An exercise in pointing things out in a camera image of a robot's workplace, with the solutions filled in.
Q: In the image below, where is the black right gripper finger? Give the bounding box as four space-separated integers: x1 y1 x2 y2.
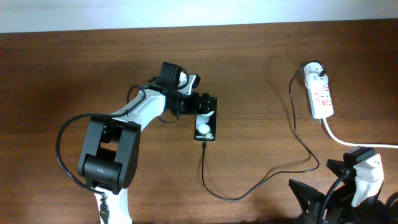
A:
289 179 325 215
326 159 347 177

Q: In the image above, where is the black Galaxy flip phone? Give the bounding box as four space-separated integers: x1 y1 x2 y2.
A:
194 97 218 142

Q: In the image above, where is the black charger cable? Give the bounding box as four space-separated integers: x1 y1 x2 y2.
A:
201 60 327 202

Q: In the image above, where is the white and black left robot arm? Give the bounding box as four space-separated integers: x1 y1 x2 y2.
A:
78 62 216 223

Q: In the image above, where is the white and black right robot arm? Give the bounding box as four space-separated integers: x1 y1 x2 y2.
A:
289 159 397 224

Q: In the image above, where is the white charger adapter plug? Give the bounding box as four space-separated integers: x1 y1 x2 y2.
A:
305 69 329 89

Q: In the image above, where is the white power strip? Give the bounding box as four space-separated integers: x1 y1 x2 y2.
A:
303 61 335 119

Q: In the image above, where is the white power strip cord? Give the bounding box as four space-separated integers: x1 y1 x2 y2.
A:
320 117 398 149

